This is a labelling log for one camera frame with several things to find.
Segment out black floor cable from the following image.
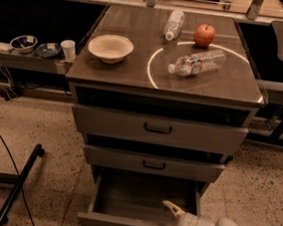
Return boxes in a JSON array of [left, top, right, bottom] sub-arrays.
[[0, 113, 49, 226]]

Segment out beige bowl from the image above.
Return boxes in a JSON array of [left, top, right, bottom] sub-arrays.
[[88, 35, 134, 64]]

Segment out grey drawer cabinet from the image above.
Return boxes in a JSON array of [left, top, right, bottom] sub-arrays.
[[54, 0, 273, 210]]

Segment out grey middle drawer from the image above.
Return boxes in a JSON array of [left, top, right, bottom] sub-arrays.
[[84, 145, 224, 183]]

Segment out white paper cup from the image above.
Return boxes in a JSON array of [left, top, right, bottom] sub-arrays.
[[60, 40, 76, 62]]

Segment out grey top drawer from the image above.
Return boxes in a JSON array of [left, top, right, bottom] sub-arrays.
[[72, 105, 248, 155]]

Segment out red apple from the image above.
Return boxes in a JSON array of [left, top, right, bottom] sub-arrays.
[[193, 24, 215, 47]]

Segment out black stand leg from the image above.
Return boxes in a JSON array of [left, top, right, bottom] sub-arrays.
[[0, 144, 45, 226]]

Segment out grey bottom drawer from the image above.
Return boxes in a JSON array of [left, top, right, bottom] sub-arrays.
[[78, 166, 208, 226]]

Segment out grey side shelf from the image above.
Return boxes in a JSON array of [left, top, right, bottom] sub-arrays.
[[0, 52, 73, 75]]

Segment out white bowl on shelf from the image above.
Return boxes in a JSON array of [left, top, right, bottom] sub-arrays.
[[10, 35, 38, 54]]

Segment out clear plastic bottle lying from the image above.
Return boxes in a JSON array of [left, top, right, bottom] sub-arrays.
[[167, 49, 226, 77]]

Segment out white labelled plastic bottle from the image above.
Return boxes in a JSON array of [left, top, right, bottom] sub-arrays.
[[163, 10, 185, 41]]

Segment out grey drawer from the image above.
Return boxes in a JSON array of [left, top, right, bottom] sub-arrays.
[[84, 145, 224, 183], [78, 166, 208, 226], [72, 105, 248, 155]]

